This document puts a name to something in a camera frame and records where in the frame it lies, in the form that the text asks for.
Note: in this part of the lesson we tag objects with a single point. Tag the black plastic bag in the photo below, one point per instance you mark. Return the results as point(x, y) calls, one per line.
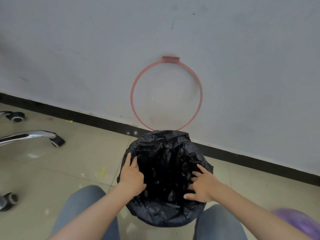
point(162, 167)

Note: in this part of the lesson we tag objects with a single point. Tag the person's right forearm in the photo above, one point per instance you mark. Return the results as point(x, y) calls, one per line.
point(255, 212)

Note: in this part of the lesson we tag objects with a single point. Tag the purple plastic bag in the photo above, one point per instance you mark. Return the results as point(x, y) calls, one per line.
point(297, 219)

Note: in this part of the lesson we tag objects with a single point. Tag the person's left hand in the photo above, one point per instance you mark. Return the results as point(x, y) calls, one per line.
point(132, 179)

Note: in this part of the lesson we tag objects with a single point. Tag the person's left leg blue jeans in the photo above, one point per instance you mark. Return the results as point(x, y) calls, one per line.
point(75, 207)

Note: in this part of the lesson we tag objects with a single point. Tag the black office chair chrome base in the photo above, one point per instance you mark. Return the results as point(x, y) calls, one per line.
point(32, 134)

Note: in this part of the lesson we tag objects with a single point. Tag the pink plastic trash bin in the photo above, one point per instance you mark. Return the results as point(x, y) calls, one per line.
point(170, 59)

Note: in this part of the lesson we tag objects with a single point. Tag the person's right hand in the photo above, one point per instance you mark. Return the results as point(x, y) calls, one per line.
point(207, 187)

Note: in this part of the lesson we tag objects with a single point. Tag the person's left forearm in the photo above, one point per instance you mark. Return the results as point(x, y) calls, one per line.
point(95, 217)

